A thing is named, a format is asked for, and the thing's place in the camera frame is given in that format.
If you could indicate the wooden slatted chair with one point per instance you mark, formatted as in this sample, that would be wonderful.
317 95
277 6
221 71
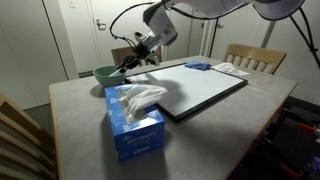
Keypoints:
255 58

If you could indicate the blue tissue box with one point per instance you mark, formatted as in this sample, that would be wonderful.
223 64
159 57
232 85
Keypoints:
137 125

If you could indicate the green white marker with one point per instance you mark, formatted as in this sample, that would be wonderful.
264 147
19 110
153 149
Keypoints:
116 71

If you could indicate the black framed whiteboard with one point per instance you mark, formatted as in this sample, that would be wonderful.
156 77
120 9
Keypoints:
189 90

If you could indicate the blue cloth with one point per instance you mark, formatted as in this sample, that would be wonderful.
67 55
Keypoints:
198 65

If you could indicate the crumpled white paper towel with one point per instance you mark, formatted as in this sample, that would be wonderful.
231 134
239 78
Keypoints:
229 69

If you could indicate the red handled clamp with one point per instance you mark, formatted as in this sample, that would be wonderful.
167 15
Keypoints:
303 157

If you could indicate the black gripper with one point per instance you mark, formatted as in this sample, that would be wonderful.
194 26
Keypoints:
144 50

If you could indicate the door lever handle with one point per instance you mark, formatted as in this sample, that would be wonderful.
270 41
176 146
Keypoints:
100 25

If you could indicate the teal green bowl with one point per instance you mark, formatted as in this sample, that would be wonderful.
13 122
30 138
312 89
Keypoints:
107 77

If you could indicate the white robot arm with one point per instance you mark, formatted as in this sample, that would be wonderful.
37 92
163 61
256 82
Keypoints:
163 32

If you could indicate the wooden chair left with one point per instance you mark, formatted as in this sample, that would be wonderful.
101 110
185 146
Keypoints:
27 151

